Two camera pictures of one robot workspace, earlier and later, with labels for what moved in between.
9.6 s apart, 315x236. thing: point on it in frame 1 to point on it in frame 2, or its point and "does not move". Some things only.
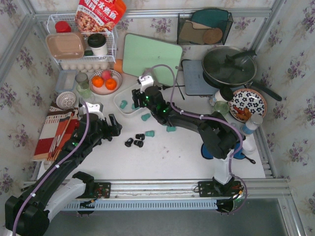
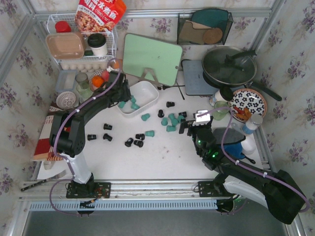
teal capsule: [145, 117] does not move
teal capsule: [149, 133] does not move
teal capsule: [133, 107] does not move
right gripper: [139, 98] to [191, 127]
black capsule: [128, 143] does not move
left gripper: [108, 128] to [124, 89]
